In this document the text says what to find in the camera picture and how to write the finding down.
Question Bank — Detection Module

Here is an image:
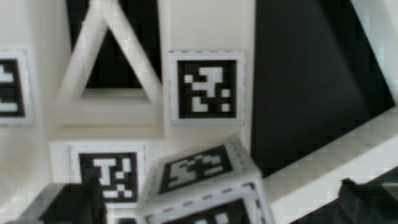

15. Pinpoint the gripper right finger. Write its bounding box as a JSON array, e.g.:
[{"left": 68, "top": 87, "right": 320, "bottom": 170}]
[{"left": 338, "top": 179, "right": 398, "bottom": 224}]

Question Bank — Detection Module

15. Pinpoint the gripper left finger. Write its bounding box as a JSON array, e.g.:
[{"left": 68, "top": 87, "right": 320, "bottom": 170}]
[{"left": 38, "top": 178, "right": 109, "bottom": 224}]

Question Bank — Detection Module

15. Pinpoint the white chair leg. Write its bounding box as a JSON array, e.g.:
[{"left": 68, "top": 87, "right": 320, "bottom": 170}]
[{"left": 137, "top": 136, "right": 276, "bottom": 224}]

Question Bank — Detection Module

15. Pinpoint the white chair back frame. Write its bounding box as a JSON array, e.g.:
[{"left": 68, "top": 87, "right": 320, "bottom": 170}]
[{"left": 0, "top": 0, "right": 251, "bottom": 224}]

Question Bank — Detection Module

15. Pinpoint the white U-shaped obstacle fence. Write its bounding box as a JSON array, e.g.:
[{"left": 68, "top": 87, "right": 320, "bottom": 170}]
[{"left": 265, "top": 0, "right": 398, "bottom": 224}]

